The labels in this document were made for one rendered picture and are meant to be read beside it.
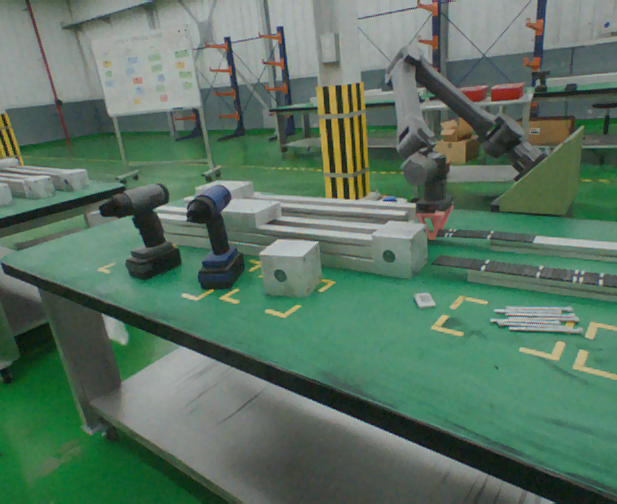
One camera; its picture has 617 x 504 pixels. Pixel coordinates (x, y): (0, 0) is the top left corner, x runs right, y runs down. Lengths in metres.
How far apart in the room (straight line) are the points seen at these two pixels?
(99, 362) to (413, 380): 1.34
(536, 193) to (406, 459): 0.81
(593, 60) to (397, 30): 3.28
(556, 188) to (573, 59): 7.29
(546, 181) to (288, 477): 1.06
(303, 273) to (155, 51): 6.06
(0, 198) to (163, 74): 4.45
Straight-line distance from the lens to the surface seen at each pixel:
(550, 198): 1.47
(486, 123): 1.57
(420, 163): 1.11
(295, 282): 0.98
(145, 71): 6.98
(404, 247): 1.01
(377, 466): 1.39
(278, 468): 1.42
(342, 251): 1.09
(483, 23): 9.05
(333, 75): 4.59
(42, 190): 2.68
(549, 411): 0.71
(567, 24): 8.72
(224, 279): 1.07
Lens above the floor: 1.22
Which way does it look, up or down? 21 degrees down
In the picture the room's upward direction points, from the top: 6 degrees counter-clockwise
